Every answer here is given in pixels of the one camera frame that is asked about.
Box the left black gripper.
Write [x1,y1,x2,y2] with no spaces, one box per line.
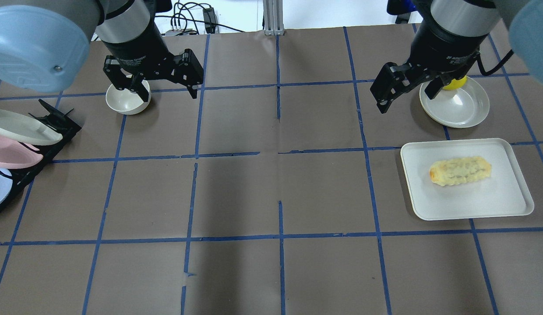
[101,23,204,102]

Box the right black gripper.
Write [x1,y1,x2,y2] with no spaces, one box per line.
[370,20,480,114]

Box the yellow lemon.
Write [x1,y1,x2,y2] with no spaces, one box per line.
[442,76,468,91]

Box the white rectangular tray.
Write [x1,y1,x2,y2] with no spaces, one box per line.
[400,138,535,220]

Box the black dish rack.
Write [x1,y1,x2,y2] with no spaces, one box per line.
[0,98,81,213]

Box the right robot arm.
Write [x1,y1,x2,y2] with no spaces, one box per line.
[370,0,543,113]

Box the cream plate in rack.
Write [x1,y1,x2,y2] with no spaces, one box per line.
[0,109,63,146]

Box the yellow bread roll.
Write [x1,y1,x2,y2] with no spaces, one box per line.
[428,156,492,187]

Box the aluminium frame post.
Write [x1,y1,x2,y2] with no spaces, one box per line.
[263,0,284,36]

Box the white bowl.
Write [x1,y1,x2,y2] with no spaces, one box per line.
[105,80,152,115]

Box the light blue plate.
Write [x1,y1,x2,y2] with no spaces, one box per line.
[0,168,13,204]

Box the black cables and adapter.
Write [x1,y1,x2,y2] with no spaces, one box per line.
[155,0,246,36]

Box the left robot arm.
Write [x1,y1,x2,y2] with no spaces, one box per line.
[0,0,204,101]

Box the white round plate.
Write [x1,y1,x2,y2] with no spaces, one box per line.
[419,77,490,128]

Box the pink plate in rack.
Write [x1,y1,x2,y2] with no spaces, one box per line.
[0,135,43,169]

